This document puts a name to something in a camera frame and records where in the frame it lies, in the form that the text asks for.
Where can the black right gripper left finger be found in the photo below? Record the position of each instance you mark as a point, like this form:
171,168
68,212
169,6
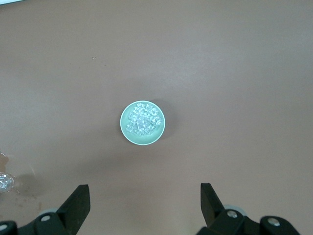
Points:
75,205

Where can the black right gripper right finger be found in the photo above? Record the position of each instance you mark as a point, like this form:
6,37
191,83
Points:
210,205

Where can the pale green ceramic bowl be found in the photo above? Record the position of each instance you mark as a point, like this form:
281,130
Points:
127,137

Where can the clear stemmed wine glass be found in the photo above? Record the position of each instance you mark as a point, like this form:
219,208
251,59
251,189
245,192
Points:
5,183

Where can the clear ice cube pile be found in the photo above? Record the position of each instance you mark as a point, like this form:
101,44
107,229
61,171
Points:
143,120

